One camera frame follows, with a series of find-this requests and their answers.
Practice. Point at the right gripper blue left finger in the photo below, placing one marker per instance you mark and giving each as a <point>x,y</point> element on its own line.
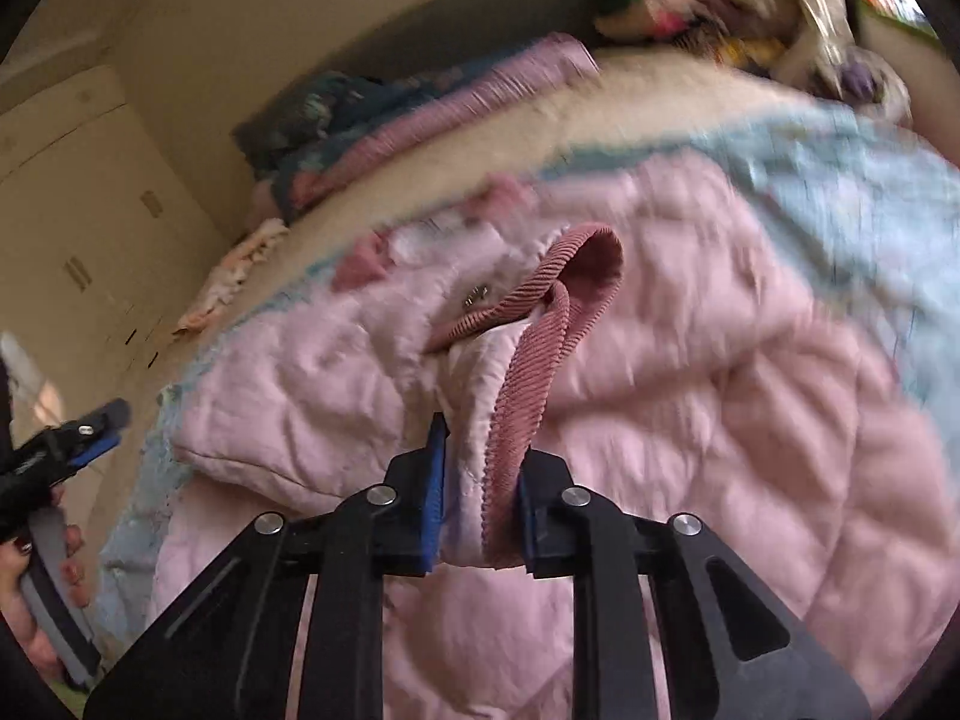
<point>433,487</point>

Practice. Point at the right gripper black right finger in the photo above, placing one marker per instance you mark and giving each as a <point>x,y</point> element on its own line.
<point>547,538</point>

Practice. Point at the pink quilted coat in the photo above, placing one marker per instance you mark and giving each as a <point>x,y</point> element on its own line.
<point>637,323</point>

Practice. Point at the floral bag of clothes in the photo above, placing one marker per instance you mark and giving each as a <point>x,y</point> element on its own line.
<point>858,78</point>

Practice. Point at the left hand with painted nails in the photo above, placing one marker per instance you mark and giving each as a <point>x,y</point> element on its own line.
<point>43,592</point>

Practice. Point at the small pink white garment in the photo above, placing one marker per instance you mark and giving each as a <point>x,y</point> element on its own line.
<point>228,277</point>

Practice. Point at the cream built-in wardrobe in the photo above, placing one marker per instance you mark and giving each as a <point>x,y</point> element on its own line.
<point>102,246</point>

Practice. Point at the dark floral purple duvet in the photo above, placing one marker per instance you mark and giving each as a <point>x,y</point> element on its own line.
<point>331,129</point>

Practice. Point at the beige bed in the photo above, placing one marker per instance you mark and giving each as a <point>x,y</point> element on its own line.
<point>638,97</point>

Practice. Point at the light blue cartoon sheet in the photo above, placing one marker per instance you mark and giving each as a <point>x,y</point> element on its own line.
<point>866,213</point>

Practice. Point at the dark grey headboard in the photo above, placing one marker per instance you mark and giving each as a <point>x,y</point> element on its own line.
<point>430,36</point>

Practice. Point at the green window sill cushion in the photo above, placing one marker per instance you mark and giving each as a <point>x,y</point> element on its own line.
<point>912,21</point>

